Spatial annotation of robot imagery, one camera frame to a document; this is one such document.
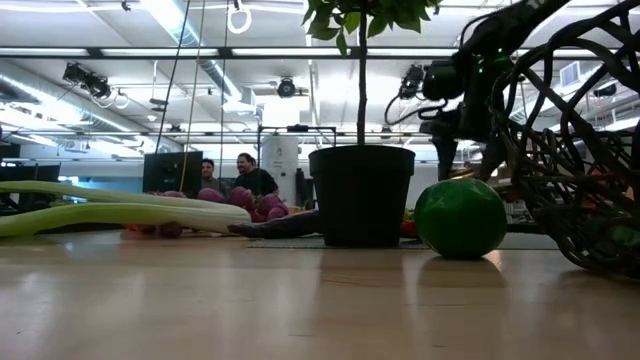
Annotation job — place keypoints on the black overhead beam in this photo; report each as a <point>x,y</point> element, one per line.
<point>225,52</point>

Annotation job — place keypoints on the green cucumber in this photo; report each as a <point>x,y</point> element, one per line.
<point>625,235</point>

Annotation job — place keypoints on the purple grape bunch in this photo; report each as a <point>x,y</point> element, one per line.
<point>242,197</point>

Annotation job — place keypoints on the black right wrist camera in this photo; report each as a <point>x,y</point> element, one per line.
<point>442,80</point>

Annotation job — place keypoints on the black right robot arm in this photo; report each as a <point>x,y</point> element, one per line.
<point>510,25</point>

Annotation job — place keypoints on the person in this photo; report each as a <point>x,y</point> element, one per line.
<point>255,182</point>
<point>209,172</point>

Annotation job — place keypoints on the round green lime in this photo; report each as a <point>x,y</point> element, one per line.
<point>460,220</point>

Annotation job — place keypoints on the black computer monitor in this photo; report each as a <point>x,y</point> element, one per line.
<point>172,172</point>

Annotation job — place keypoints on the potted green leafy plant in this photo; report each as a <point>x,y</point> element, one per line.
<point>362,200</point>

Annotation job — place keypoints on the black round overhead camera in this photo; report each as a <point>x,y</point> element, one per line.
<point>286,88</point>

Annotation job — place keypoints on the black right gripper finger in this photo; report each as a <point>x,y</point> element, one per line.
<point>490,160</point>
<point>445,157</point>

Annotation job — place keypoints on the dark purple eggplant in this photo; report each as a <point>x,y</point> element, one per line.
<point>280,226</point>

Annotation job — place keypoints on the white green leek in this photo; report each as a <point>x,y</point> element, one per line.
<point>125,215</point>

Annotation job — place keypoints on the white cylindrical tank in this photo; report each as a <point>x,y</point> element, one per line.
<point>280,160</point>

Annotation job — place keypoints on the red chili pepper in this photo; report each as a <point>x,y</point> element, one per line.
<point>409,229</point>

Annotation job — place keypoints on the silver ventilation duct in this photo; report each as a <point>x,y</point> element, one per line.
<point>175,25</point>

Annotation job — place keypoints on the black mounted camera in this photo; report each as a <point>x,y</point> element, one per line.
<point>90,82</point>
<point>412,82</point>

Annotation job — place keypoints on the dark grey woven placemat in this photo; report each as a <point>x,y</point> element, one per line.
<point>285,243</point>

